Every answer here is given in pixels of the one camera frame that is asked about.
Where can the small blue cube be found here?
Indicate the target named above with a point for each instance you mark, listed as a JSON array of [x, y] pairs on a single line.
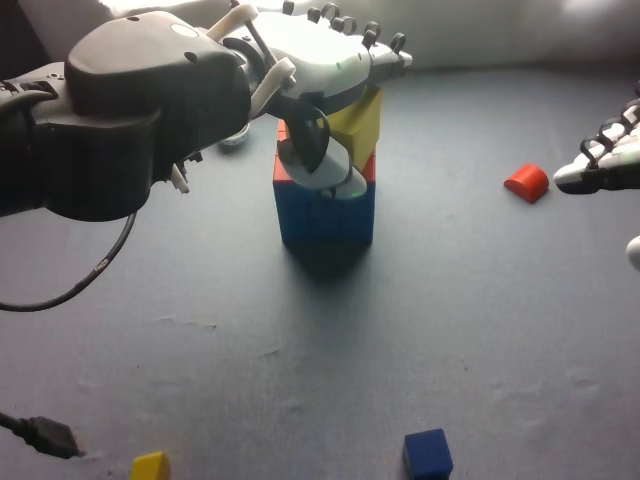
[[427, 455]]

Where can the grey table cloth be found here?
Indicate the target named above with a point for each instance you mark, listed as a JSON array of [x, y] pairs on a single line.
[[450, 325]]

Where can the red half-cylinder block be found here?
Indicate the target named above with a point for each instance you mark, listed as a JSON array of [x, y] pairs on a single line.
[[527, 182]]

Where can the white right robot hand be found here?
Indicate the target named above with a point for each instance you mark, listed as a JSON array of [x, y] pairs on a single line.
[[610, 165]]

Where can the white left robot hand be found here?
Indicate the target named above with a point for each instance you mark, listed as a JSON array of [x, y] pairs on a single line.
[[320, 50]]

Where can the large yellow block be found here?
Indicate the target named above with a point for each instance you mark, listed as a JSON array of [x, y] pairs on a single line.
[[362, 125]]

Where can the small white bowl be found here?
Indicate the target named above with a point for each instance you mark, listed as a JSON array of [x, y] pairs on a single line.
[[235, 140]]

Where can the small yellow wedge block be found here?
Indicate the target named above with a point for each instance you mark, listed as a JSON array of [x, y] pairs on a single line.
[[150, 467]]

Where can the Rubik's cube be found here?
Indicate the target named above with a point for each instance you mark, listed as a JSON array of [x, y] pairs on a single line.
[[325, 220]]

